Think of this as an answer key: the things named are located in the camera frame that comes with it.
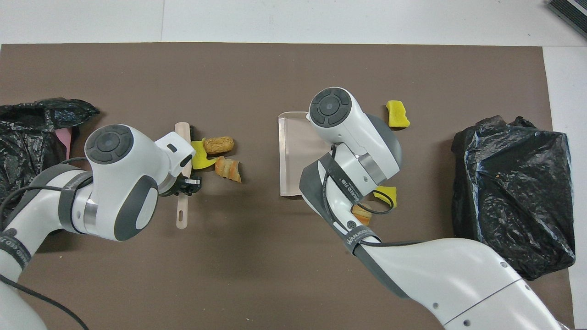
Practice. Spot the yellow wavy sponge piece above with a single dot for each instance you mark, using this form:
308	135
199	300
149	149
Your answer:
397	114

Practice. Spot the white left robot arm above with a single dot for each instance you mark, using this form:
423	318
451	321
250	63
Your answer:
119	183

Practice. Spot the large yellow sponge piece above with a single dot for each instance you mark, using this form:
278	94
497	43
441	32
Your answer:
199	158

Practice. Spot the small yellow sponge piece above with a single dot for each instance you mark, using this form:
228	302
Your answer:
387	193

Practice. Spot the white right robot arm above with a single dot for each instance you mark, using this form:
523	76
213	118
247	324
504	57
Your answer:
435	275

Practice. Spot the small sliced bread piece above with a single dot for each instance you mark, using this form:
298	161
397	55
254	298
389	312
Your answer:
362	215

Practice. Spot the beige plastic dustpan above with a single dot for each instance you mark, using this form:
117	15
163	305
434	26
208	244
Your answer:
293	156

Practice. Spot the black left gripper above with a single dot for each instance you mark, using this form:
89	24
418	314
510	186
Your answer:
170	189

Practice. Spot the black plastic trash bag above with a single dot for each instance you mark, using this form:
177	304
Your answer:
27	133
513	192

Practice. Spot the pink plastic bin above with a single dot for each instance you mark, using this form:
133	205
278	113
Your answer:
64	137

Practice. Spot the brown table mat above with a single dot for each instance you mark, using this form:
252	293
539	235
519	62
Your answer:
257	73

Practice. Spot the brown oval bun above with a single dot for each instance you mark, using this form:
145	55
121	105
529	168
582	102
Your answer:
218	145

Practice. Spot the beige hand brush black bristles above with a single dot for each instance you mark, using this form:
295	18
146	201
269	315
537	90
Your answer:
182	215

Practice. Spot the dark grey ribbed object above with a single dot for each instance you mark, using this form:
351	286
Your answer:
573	11

